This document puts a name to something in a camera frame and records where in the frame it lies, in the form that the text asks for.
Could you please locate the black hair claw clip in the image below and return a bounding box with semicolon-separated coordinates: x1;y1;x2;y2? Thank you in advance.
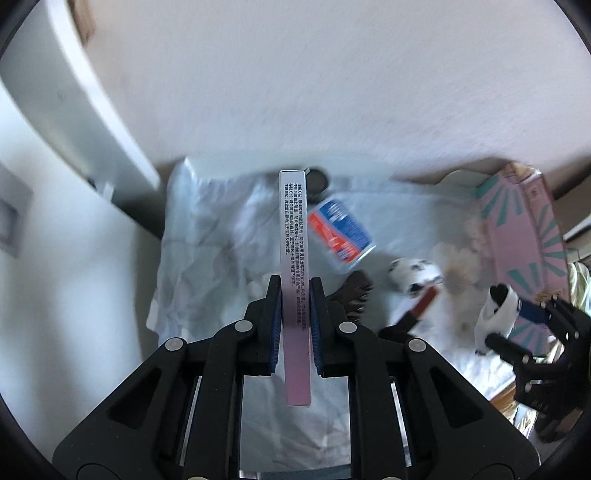
325;270;374;324

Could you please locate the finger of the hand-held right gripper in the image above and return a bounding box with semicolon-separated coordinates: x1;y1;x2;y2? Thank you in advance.
517;298;578;335
485;333;539;372

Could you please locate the long pink box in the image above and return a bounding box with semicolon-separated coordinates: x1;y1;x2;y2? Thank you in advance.
278;170;312;408

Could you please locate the cardboard box with pink print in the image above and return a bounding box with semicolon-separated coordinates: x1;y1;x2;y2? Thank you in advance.
473;161;578;356

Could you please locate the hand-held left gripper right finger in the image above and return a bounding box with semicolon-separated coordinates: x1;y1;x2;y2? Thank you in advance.
311;277;539;476

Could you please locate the dark red lip gloss tube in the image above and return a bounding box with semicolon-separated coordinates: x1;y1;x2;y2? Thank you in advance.
379;284;439;342

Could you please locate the floral printed cloth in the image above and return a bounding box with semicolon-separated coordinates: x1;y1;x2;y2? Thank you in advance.
148;157;527;476

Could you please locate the panda print sock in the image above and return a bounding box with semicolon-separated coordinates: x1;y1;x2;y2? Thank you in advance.
473;282;525;356
387;257;445;296

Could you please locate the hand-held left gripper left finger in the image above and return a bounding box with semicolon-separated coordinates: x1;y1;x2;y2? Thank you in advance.
53;275;282;476

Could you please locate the dark round jar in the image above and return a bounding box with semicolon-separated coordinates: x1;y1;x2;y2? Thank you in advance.
302;167;331;204

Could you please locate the blue red floss box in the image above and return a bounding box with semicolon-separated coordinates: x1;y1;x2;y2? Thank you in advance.
307;198;376;273

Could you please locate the wooden wall block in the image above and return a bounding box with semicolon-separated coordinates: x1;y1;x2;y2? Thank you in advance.
69;0;100;47

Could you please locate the white wardrobe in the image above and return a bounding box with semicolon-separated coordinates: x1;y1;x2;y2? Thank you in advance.
0;0;167;444

